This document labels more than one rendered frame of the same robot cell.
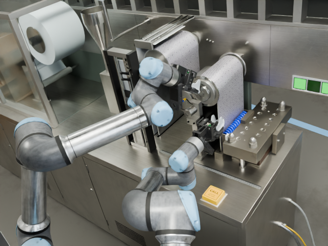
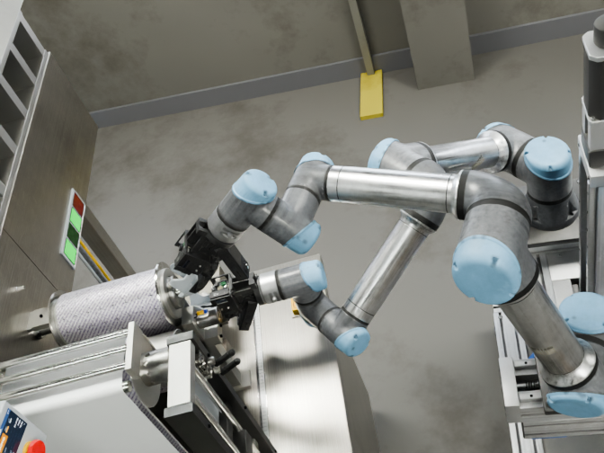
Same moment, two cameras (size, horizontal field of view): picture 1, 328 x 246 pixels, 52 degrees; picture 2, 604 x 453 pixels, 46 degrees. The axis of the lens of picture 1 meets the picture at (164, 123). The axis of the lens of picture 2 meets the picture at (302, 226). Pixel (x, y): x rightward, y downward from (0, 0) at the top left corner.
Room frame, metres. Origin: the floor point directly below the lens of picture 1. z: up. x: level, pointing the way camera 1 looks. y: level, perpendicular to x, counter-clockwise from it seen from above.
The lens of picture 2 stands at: (1.60, 0.91, 2.37)
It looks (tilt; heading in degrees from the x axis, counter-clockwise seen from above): 45 degrees down; 237
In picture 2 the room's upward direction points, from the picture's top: 23 degrees counter-clockwise
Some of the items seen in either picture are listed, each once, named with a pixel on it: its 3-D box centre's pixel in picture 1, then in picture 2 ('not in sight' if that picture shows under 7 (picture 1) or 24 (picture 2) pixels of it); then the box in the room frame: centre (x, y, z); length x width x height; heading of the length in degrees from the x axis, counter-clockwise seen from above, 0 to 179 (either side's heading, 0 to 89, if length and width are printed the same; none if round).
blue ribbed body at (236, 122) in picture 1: (235, 123); not in sight; (1.30, -0.34, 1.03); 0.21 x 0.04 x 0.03; 137
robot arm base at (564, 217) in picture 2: not in sight; (549, 198); (0.36, 0.22, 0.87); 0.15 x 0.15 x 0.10
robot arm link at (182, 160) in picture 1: (183, 157); (301, 279); (1.03, -0.05, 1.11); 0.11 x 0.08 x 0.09; 137
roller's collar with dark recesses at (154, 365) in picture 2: not in sight; (159, 366); (1.42, 0.00, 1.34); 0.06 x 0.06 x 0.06; 47
